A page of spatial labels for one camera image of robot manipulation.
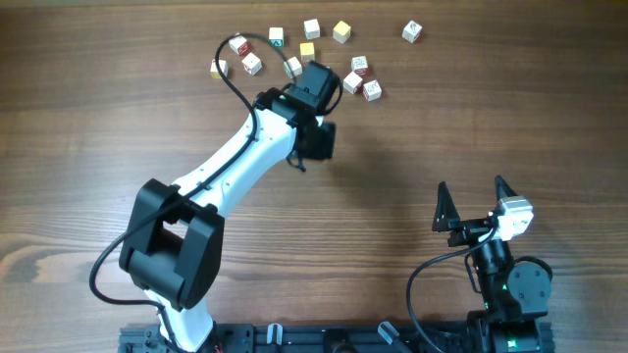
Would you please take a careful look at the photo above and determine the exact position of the right camera cable black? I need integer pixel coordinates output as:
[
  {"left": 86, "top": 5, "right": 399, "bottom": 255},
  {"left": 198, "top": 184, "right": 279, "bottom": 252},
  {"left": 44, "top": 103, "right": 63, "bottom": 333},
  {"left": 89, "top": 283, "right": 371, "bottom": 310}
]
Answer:
[{"left": 405, "top": 230, "right": 495, "bottom": 353}]

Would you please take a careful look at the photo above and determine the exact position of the wooden block green trim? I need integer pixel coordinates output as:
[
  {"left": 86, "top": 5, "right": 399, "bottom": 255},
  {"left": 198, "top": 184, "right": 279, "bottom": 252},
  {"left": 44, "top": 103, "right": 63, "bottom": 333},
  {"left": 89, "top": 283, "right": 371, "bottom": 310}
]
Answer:
[{"left": 284, "top": 57, "right": 303, "bottom": 78}]

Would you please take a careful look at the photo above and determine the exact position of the small yellow letter block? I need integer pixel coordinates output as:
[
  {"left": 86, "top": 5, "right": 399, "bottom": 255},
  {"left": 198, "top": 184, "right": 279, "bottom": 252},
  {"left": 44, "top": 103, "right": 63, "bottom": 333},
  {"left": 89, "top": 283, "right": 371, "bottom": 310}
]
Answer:
[{"left": 299, "top": 42, "right": 316, "bottom": 63}]

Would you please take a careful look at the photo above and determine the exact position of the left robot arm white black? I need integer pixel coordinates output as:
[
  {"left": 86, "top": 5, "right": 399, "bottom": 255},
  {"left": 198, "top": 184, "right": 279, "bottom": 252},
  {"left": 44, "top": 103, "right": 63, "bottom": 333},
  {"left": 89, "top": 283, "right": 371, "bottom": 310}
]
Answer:
[{"left": 119, "top": 62, "right": 342, "bottom": 352}]

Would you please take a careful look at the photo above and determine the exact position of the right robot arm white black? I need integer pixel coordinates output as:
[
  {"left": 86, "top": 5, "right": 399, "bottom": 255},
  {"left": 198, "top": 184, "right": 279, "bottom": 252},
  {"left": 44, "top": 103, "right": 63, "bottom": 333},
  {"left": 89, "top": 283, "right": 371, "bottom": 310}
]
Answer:
[{"left": 433, "top": 176, "right": 555, "bottom": 353}]

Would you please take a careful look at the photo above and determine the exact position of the left camera cable black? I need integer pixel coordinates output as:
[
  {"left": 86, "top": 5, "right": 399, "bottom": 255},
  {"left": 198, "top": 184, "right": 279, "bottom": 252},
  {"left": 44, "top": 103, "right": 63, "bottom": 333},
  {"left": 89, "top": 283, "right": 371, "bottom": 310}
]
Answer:
[{"left": 88, "top": 31, "right": 295, "bottom": 353}]

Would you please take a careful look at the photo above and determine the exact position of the wooden block picture top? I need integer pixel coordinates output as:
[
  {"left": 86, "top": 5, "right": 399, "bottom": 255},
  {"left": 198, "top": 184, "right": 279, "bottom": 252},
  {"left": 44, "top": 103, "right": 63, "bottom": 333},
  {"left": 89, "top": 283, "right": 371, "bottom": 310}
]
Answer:
[{"left": 362, "top": 79, "right": 383, "bottom": 102}]

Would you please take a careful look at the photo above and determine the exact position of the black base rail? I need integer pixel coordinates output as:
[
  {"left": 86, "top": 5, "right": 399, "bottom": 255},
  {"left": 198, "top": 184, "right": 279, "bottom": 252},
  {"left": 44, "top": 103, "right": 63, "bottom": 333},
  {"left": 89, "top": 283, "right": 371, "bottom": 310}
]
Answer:
[{"left": 118, "top": 321, "right": 556, "bottom": 353}]

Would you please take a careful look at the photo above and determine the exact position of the wooden block green letter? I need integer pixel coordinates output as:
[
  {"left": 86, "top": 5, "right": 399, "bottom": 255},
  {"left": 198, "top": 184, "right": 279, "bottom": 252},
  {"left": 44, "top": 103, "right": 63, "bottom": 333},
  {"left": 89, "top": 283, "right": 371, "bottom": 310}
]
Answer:
[{"left": 268, "top": 27, "right": 285, "bottom": 47}]

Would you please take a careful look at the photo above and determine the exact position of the wooden block yellow side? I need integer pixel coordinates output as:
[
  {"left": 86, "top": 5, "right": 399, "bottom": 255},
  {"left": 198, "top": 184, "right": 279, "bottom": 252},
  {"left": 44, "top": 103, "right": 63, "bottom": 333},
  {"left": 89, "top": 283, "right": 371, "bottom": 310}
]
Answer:
[{"left": 210, "top": 60, "right": 230, "bottom": 79}]

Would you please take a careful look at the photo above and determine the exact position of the wooden block red side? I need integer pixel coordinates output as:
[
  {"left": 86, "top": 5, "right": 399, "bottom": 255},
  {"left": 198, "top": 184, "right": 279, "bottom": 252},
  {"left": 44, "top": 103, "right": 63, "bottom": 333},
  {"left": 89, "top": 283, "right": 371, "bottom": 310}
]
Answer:
[{"left": 228, "top": 32, "right": 251, "bottom": 57}]

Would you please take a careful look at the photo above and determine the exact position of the plain wooden block top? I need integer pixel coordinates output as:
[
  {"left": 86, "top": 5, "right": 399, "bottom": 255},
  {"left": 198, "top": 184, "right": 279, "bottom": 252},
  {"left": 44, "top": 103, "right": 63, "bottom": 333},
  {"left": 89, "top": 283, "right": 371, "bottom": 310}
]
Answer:
[{"left": 303, "top": 19, "right": 321, "bottom": 40}]

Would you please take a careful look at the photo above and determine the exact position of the camera cable black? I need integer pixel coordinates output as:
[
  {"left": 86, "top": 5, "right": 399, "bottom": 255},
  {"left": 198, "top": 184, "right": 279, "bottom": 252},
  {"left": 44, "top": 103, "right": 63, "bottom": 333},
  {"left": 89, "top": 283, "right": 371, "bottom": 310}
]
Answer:
[
  {"left": 405, "top": 230, "right": 495, "bottom": 353},
  {"left": 88, "top": 31, "right": 295, "bottom": 353}
]

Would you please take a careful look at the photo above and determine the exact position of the wooden block red edge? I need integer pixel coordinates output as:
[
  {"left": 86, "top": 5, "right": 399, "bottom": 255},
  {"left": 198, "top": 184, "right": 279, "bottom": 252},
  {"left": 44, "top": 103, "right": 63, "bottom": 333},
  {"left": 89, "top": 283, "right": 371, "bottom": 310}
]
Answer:
[{"left": 351, "top": 56, "right": 369, "bottom": 76}]

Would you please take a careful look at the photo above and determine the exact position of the wooden block red trim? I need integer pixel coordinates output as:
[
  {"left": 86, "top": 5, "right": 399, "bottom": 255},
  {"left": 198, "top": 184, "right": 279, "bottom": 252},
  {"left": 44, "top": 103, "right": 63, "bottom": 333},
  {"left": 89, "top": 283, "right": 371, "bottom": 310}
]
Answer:
[{"left": 241, "top": 53, "right": 263, "bottom": 76}]

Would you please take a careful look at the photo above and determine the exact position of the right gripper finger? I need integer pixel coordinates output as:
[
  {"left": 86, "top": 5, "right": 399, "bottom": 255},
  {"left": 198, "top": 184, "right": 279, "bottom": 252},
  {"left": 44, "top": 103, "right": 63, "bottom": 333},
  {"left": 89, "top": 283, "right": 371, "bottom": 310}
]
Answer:
[
  {"left": 495, "top": 176, "right": 517, "bottom": 201},
  {"left": 432, "top": 181, "right": 461, "bottom": 232}
]

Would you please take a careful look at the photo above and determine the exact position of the wooden block red Y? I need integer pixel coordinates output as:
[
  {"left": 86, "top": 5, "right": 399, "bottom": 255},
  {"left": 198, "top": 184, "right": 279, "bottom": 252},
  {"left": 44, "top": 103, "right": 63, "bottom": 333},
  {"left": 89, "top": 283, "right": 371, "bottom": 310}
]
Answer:
[{"left": 342, "top": 72, "right": 363, "bottom": 94}]

